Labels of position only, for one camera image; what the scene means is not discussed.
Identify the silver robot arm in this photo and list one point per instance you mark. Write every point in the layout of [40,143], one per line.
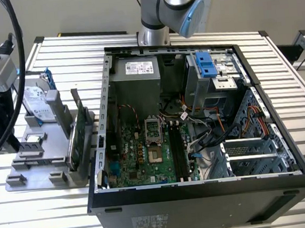
[156,9]

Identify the black RAM slot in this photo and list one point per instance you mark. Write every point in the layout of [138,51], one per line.
[175,152]
[178,151]
[181,151]

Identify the silver CPU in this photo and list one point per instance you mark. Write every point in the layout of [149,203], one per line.
[34,139]

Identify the hard disk with blue carrier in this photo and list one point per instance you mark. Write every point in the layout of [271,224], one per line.
[38,102]

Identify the grey parts rack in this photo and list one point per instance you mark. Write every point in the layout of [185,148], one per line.
[51,144]

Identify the green graphics card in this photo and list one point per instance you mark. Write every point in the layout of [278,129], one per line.
[80,125]

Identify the blue port connector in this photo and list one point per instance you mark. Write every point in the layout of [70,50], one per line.
[115,168]

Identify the green motherboard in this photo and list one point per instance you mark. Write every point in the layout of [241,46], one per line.
[134,153]

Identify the grey power supply unit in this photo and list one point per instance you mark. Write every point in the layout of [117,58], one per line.
[137,94]

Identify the CPU socket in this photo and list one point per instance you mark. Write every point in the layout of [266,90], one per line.
[155,155]

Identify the grey metal drive cage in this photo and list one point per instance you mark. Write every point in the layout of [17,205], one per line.
[201,93]

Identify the blue plastic drive latch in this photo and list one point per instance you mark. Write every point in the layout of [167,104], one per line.
[205,64]

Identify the black open PC case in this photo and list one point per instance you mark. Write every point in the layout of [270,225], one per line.
[204,213]

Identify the perforated metal disk bay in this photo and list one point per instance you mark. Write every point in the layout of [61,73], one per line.
[252,157]

